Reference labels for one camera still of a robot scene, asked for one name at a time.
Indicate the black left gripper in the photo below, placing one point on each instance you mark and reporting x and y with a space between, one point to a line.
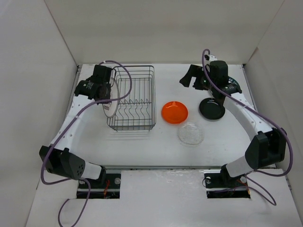
108 86

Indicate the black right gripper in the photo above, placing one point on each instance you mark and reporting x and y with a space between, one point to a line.
195 71

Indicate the white plate with red characters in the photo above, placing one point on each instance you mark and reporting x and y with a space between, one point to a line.
110 108

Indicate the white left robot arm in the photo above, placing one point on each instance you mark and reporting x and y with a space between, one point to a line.
60 158

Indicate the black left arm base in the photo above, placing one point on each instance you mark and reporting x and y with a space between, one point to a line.
109 189

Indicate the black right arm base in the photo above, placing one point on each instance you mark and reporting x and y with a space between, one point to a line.
218 188

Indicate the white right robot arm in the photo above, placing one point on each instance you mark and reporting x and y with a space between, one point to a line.
267 141

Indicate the black plate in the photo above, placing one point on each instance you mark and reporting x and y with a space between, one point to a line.
211 109

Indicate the orange plastic plate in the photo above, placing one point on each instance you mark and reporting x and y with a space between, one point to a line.
174 112

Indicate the white plate with dark rim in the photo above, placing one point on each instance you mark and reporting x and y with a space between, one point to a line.
233 83

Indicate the clear glass plate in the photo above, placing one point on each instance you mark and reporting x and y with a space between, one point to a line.
191 133

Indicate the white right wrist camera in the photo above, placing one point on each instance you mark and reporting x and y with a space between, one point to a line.
209 58

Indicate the grey wire dish rack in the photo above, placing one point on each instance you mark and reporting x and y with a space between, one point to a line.
137 111

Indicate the aluminium table edge rail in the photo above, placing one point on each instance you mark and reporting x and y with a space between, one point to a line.
159 167

